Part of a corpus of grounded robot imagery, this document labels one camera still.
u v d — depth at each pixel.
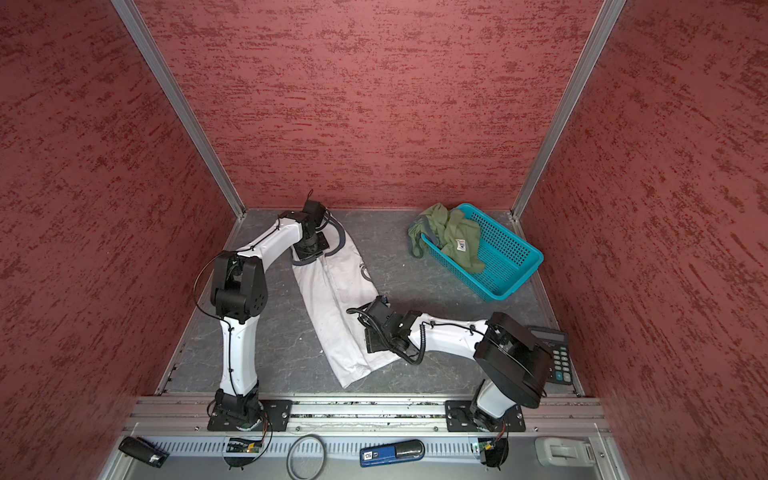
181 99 0.87
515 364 0.43
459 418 0.74
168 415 0.76
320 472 0.67
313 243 0.86
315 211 0.83
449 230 0.95
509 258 1.04
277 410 0.76
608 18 0.71
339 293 0.97
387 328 0.66
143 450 0.67
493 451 0.71
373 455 0.66
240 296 0.58
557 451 0.68
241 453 0.72
